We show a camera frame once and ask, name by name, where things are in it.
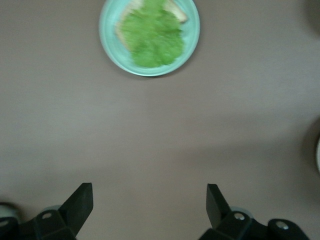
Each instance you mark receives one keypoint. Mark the toast bread slice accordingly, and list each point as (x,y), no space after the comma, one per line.
(178,12)

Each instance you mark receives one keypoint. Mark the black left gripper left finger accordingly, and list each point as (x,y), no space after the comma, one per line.
(75,212)

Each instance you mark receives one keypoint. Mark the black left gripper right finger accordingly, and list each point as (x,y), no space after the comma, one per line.
(220,212)

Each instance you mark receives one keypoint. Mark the green plate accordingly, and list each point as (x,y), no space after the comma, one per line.
(192,42)

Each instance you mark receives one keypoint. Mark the beige plate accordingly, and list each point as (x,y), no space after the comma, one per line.
(318,155)

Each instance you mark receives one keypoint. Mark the green lettuce leaf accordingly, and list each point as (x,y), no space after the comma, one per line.
(155,37)

